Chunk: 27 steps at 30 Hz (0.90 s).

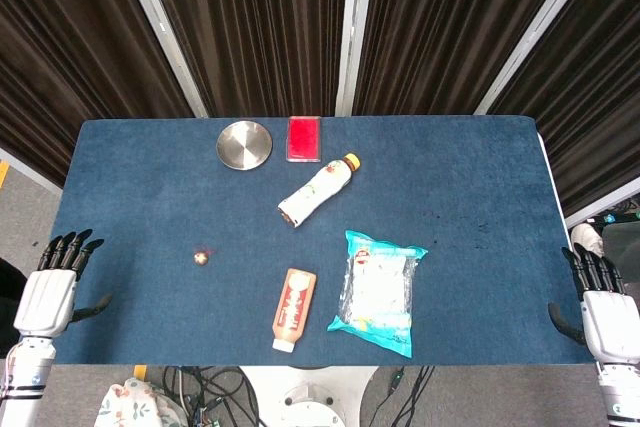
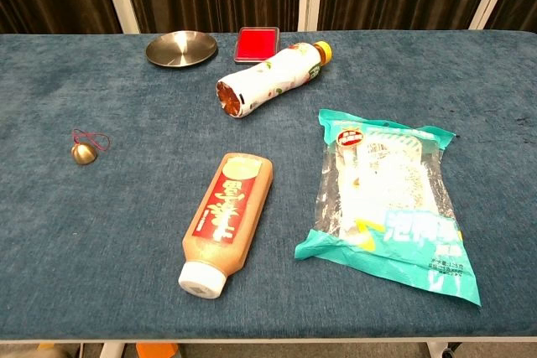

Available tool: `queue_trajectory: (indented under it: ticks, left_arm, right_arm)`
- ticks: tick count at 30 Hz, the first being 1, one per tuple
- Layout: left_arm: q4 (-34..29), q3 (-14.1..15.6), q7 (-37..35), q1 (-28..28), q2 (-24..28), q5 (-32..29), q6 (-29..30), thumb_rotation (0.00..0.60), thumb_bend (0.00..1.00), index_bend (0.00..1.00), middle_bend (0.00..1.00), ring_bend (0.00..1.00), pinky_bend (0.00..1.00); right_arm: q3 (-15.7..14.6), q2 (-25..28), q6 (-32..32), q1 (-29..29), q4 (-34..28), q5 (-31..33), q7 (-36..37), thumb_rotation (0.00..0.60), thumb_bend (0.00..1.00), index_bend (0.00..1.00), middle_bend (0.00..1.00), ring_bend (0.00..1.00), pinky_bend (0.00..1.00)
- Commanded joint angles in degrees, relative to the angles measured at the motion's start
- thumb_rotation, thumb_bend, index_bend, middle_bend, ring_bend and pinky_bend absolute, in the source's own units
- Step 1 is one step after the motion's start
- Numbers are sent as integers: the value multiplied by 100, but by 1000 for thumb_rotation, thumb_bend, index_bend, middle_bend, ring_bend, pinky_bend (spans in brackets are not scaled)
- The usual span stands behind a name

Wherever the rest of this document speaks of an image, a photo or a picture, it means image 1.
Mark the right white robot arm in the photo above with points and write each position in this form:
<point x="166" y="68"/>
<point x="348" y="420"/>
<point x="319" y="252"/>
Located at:
<point x="620" y="392"/>

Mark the white bottle orange cap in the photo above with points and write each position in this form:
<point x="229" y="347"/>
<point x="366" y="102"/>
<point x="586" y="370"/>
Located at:
<point x="320" y="189"/>

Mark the black equipment with teal knobs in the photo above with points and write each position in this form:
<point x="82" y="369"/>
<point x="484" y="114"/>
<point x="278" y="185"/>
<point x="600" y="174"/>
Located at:
<point x="617" y="217"/>

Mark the brown sauce bottle white cap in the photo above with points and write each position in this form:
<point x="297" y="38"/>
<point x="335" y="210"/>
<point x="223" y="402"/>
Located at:
<point x="294" y="309"/>

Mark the white shoe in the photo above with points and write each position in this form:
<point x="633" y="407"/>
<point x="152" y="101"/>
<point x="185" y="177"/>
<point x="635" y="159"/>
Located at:
<point x="587" y="238"/>

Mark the blue table mat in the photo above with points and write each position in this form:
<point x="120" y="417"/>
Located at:
<point x="150" y="207"/>

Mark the red rectangular box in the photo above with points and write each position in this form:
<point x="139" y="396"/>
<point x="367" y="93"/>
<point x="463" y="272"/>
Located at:
<point x="303" y="139"/>

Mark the floral cloth bag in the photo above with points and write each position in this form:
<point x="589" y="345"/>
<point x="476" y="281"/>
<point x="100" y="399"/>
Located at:
<point x="134" y="404"/>

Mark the round steel plate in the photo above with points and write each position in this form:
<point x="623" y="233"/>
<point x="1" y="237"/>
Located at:
<point x="244" y="145"/>

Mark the grey partition post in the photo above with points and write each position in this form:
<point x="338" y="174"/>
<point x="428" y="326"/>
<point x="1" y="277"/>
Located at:
<point x="356" y="27"/>
<point x="159" y="27"/>
<point x="540" y="27"/>

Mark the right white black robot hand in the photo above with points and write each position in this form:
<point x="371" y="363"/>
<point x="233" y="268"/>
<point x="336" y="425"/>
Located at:
<point x="611" y="317"/>

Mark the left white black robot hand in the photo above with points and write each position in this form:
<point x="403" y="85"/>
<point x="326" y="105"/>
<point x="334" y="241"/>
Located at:
<point x="46" y="297"/>

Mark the dark brown curtain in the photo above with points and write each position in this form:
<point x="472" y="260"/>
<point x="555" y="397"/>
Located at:
<point x="590" y="97"/>
<point x="65" y="57"/>
<point x="260" y="27"/>
<point x="440" y="27"/>

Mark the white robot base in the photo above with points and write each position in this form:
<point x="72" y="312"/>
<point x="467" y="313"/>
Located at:
<point x="310" y="397"/>

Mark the teal snack bag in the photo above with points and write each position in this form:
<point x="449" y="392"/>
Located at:
<point x="376" y="292"/>

